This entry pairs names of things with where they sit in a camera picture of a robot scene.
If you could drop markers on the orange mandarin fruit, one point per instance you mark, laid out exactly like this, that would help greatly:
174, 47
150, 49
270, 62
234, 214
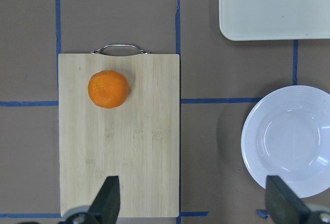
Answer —
108, 89

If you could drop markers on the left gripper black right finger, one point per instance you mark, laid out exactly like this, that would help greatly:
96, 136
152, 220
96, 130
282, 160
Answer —
282, 204

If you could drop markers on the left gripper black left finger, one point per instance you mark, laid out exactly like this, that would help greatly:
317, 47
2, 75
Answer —
106, 206

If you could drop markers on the cream tray with bear print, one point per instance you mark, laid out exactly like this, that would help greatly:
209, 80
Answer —
251, 20

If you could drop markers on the bamboo cutting board, metal handle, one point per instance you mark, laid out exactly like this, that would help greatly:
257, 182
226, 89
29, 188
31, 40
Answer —
137, 141

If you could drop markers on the white ridged plate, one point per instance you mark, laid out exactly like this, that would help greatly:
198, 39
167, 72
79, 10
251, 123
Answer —
287, 134

